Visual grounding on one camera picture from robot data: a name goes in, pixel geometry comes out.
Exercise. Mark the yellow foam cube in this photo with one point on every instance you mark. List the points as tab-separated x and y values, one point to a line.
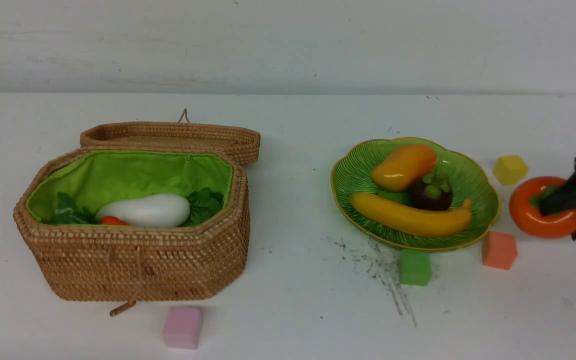
510	169

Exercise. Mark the green glass leaf plate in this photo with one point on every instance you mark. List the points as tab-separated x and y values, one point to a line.
352	173

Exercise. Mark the green foam cube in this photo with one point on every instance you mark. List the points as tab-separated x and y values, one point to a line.
414	267

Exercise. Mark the purple toy mangosteen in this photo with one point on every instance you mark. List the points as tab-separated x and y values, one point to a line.
432	192

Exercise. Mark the orange toy persimmon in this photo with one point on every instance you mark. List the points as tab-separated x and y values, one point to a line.
524	209

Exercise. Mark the orange foam cube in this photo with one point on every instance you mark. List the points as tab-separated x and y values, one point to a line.
499	250

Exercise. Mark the orange toy carrot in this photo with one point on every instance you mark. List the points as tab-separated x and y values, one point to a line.
113	221

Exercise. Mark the yellow toy banana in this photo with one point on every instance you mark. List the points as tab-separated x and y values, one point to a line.
413	221

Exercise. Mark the pink foam cube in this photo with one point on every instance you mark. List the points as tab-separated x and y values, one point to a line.
182	329

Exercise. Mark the orange yellow toy mango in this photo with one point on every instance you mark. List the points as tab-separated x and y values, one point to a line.
404	165

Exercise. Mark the woven rattan basket lid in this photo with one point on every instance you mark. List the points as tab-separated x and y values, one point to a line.
239	143

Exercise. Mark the white toy radish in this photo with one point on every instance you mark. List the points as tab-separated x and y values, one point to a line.
166	210

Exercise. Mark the woven rattan basket green lining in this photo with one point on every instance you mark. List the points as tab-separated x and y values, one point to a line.
82	259

